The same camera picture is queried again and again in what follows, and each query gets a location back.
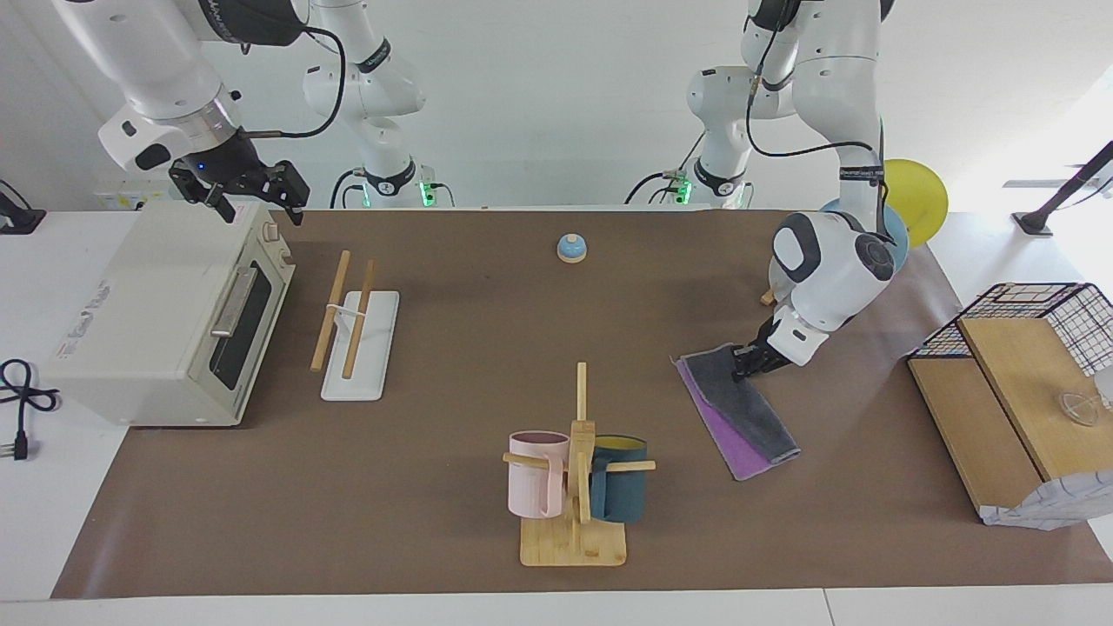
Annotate yellow plate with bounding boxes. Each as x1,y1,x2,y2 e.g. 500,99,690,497
882,159,950,248

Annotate light blue plate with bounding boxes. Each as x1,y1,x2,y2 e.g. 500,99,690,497
820,197,910,272

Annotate black power cord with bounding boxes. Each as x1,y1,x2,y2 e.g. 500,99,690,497
0,359,60,462

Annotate clear glass lid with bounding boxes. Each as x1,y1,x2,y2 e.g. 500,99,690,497
1058,391,1101,427

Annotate beige toaster oven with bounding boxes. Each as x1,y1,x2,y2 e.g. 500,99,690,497
39,200,297,429

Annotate black base cable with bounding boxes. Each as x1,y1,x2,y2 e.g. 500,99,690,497
329,168,366,210
623,170,675,206

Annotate wooden shelf box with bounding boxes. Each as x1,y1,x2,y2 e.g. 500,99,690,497
906,317,1113,523

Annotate wooden mug tree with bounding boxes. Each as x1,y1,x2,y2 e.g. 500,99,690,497
502,362,656,568

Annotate purple and grey towel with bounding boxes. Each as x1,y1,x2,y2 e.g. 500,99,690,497
674,343,802,482

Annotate brown table mat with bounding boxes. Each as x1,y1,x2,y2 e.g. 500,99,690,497
50,209,1113,599

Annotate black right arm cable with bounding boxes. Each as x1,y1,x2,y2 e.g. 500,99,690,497
237,22,347,140

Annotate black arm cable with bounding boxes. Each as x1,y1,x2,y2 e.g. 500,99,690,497
743,0,896,244
237,22,347,140

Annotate black clamp mount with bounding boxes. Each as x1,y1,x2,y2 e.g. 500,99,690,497
0,180,46,236

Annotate pink mug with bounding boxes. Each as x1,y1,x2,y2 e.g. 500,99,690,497
508,431,570,519

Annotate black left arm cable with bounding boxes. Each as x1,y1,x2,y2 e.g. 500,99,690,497
743,0,896,244

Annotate white towel rack wooden bars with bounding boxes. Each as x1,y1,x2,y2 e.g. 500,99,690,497
310,250,401,403

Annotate black wire basket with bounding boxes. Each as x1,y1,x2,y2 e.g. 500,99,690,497
906,283,1113,376

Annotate white power strip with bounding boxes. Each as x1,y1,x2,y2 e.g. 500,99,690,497
91,178,175,211

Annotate white patterned paper sheet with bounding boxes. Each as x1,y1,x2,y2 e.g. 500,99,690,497
980,469,1113,530

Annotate dark teal mug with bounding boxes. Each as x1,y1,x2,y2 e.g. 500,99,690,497
590,435,649,523

